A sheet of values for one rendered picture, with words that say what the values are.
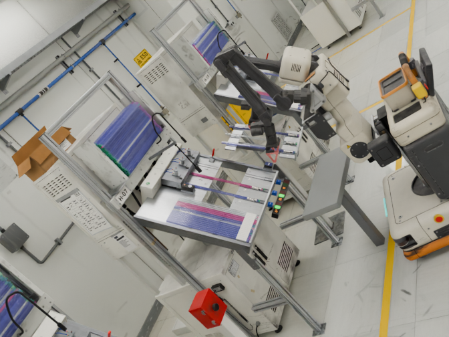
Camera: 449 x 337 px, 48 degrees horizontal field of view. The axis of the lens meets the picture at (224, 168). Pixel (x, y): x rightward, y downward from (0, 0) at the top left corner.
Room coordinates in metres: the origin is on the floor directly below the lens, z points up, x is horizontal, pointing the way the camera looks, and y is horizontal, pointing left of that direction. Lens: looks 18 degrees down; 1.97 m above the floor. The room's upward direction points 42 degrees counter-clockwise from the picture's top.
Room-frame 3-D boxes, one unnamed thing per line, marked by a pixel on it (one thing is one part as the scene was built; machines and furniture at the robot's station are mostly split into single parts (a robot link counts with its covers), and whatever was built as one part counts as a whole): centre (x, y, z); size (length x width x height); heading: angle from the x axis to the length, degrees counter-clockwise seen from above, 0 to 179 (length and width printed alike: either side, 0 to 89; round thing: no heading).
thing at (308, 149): (4.24, -0.60, 0.65); 1.01 x 0.73 x 1.29; 51
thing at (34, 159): (3.29, 0.63, 1.82); 0.68 x 0.30 x 0.20; 141
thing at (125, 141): (3.19, 0.33, 1.52); 0.51 x 0.13 x 0.27; 141
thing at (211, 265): (3.22, 0.46, 0.31); 0.70 x 0.65 x 0.62; 141
